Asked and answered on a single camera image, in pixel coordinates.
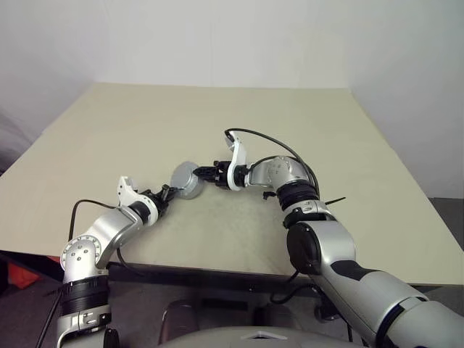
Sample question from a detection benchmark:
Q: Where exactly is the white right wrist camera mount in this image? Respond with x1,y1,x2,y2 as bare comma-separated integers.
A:
223,130,252,192

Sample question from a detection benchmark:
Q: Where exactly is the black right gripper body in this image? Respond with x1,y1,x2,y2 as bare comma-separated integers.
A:
212,159,233,190

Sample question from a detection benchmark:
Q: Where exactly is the black hanging cable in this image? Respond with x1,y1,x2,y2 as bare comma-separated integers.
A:
269,273,327,306

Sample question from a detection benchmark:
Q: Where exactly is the black table frame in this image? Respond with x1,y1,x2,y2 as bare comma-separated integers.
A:
107,261,327,293

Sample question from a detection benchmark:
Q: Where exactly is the grey round metal disc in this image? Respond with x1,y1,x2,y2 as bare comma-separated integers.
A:
170,161,199,193

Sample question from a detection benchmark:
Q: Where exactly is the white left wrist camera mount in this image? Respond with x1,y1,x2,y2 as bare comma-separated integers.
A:
116,176,160,225

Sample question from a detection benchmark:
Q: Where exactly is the grey robot torso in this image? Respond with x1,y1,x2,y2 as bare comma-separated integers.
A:
159,325,368,348

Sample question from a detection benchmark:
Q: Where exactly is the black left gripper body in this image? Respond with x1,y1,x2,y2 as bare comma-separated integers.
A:
143,188,171,215

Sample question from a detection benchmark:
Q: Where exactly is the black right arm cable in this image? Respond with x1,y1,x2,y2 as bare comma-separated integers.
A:
224,127,322,196

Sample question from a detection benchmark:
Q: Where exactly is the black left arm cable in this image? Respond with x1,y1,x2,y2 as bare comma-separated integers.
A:
70,199,146,277

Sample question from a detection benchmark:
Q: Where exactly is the dark rounded shape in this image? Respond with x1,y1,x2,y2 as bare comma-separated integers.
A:
159,299,199,342

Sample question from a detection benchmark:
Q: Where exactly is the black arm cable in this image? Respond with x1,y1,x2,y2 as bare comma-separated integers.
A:
224,127,322,196
70,199,146,277

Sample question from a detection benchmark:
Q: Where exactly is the red object under table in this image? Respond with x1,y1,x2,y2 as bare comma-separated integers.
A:
6,261,40,290

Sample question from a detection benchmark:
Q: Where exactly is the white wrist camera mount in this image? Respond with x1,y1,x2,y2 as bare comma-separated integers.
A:
116,176,160,225
223,130,252,192

